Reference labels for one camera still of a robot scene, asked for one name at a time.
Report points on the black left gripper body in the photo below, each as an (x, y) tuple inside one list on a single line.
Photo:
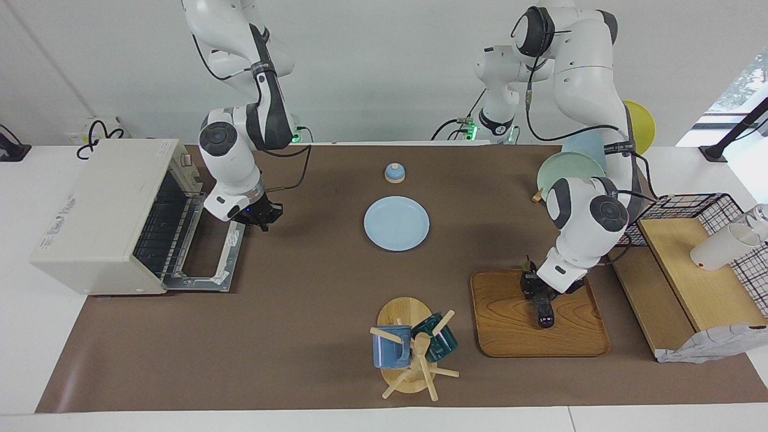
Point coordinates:
[(529, 285)]

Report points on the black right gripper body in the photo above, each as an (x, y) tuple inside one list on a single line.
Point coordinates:
[(258, 215)]

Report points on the light blue round plate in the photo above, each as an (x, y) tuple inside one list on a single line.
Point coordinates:
[(396, 224)]

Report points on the beige toaster oven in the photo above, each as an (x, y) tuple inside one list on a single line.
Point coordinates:
[(96, 222)]

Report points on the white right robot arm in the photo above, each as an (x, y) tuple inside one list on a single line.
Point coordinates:
[(231, 162)]

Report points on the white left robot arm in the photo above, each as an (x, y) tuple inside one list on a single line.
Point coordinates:
[(585, 90)]

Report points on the rectangular wooden tray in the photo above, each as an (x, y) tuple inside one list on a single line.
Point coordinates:
[(510, 324)]

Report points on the brown table mat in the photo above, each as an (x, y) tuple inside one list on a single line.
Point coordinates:
[(312, 288)]

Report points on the wooden plate rack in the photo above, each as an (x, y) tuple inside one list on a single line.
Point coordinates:
[(537, 195)]

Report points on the dark green mug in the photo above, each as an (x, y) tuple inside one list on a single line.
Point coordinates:
[(435, 342)]

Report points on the pale green plate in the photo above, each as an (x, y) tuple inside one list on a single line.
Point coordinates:
[(567, 171)]

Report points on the wooden mug tree stand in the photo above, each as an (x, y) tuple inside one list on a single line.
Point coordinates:
[(399, 312)]

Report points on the two-tier wooden shelf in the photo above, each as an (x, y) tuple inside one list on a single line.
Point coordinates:
[(690, 282)]

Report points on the light blue racked plate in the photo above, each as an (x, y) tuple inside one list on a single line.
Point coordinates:
[(585, 144)]

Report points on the blue mug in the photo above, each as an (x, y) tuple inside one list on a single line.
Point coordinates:
[(390, 351)]

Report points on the white grey cloth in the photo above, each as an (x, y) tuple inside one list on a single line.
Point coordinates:
[(708, 347)]

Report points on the white cup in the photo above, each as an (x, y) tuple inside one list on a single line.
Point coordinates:
[(717, 252)]

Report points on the yellow plate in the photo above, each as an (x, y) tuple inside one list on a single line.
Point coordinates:
[(642, 123)]

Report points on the clear glass cup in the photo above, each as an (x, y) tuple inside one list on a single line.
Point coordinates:
[(759, 219)]

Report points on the black clamp base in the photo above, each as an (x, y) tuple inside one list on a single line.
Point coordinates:
[(12, 150)]

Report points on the white wall socket box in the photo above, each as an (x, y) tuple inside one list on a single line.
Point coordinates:
[(81, 133)]

